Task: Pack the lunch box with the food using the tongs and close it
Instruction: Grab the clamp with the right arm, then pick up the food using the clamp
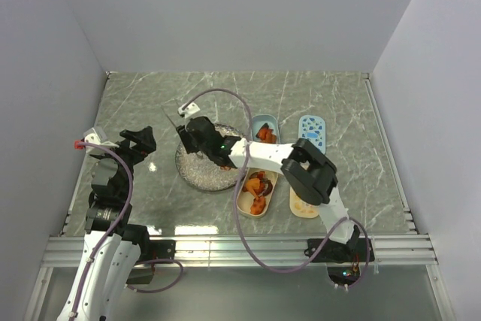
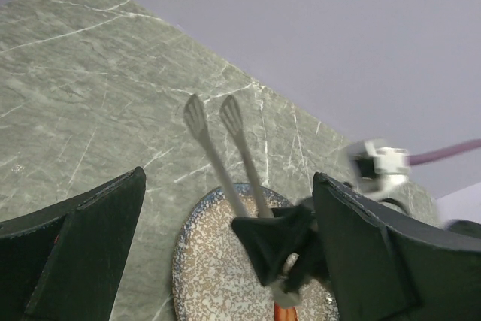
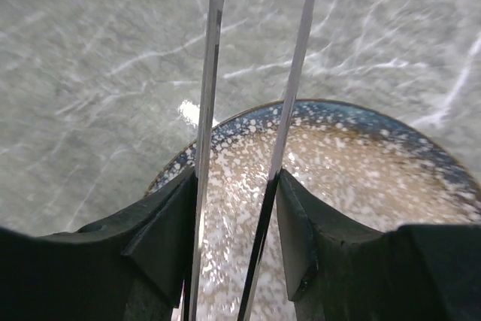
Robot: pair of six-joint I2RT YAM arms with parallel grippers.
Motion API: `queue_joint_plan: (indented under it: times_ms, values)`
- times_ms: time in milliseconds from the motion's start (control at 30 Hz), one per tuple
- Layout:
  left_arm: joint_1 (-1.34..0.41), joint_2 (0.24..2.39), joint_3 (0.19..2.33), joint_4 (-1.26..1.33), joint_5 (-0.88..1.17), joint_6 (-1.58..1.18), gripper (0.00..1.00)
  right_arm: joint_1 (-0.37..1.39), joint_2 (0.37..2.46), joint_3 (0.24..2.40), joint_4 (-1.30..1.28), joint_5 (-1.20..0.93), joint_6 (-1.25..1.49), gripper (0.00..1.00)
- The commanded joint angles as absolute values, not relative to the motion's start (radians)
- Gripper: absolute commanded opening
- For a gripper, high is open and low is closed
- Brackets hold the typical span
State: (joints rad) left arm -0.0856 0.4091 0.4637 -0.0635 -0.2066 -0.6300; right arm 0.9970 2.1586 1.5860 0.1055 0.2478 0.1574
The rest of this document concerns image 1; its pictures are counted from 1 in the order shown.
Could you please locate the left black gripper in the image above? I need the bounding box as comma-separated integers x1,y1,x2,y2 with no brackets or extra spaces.
93,126,156,199

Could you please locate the blue lunch box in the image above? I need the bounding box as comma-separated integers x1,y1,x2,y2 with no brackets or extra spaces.
252,114,280,144

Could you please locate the orange crab claw piece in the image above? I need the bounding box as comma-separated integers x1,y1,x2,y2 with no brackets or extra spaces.
256,128,277,144

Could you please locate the beige lunch box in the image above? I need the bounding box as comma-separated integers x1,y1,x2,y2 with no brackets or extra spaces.
236,168,278,219

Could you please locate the spotted orange food piece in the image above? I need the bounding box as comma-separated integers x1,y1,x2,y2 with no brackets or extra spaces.
250,196,266,216

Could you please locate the blue patterned lid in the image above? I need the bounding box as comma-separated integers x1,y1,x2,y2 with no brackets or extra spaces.
298,115,326,154

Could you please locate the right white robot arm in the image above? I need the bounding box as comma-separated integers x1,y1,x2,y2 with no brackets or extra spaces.
176,117,360,261

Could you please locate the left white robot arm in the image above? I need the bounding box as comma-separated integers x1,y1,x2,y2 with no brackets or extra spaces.
58,126,156,320

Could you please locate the speckled round plate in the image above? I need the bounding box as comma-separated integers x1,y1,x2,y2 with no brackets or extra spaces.
175,141,239,192

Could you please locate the beige patterned lid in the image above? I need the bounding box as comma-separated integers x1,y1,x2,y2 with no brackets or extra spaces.
289,187,319,219

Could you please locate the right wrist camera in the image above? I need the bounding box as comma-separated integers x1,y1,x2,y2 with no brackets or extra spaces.
177,101,200,119

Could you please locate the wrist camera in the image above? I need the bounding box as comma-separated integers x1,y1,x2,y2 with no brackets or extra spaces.
74,126,119,154
177,101,200,119

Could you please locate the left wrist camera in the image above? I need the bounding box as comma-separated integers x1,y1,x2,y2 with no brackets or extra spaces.
74,126,119,154

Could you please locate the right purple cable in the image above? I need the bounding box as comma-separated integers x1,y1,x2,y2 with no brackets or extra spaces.
186,89,371,290

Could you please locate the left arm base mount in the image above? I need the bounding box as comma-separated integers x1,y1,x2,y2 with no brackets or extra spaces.
123,225,176,286

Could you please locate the aluminium frame rail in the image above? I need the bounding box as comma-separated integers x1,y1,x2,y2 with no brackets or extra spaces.
41,234,438,268

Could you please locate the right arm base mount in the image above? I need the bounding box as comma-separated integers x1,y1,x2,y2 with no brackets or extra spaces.
311,238,375,288

